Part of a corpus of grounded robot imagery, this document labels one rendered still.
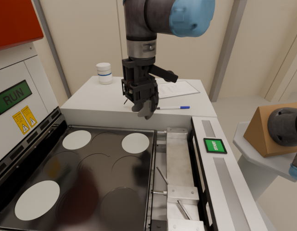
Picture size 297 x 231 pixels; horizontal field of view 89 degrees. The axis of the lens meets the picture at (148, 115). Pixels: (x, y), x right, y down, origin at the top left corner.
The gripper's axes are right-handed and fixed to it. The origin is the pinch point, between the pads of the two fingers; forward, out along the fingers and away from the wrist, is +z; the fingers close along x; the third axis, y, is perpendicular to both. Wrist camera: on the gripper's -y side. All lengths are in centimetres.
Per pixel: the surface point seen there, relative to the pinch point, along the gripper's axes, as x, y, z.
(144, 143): 2.5, 3.5, 9.4
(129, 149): 2.0, 9.3, 9.5
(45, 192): 1.8, 35.0, 9.5
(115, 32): -156, -62, -4
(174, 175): 17.4, 2.4, 11.5
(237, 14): -80, -187, -21
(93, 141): -9.0, 18.2, 9.6
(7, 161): -8.9, 40.8, 3.3
